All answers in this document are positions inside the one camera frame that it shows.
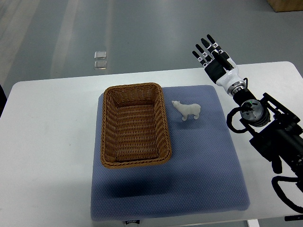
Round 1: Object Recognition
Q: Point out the brown cardboard box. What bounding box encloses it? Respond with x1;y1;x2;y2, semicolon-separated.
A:
267;0;303;12

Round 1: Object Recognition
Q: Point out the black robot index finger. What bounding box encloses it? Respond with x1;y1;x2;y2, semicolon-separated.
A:
207;34;223;53

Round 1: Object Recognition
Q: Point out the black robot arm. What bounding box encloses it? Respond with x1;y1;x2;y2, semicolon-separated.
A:
192;35;303;183

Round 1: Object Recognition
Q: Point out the upper floor plate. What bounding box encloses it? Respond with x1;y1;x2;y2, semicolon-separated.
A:
94;51;107;59

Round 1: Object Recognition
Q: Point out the lower floor plate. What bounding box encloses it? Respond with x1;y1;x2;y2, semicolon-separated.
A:
94;60;107;70

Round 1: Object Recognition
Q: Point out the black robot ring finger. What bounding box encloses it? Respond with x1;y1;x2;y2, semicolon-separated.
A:
195;44;210;63

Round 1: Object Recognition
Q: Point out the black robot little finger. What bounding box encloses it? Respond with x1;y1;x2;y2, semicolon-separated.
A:
192;51;205;67

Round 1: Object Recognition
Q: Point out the blue fabric mat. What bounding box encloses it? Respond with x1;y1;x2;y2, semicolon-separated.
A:
91;85;250;221

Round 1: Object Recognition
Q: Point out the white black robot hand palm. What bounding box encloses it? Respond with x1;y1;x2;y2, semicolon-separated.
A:
205;57;242;86

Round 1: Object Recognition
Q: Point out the floor plate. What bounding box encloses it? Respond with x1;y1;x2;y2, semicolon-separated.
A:
94;51;107;59
94;60;107;70

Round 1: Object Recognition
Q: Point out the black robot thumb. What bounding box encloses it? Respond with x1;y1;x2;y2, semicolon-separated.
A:
212;49;232;70

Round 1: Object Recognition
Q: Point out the brown wicker basket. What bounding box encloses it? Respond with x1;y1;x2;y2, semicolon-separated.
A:
100;82;172;169

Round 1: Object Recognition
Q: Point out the black table control panel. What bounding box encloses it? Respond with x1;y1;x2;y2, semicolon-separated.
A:
284;214;303;221

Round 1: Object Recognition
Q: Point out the white bear figurine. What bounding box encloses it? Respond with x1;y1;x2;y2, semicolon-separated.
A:
171;101;201;121

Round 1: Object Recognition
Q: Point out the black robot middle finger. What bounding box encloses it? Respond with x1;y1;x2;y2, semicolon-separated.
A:
201;38;214;59

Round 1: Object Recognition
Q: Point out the black cable loop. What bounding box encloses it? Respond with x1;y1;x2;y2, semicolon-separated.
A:
271;175;303;213

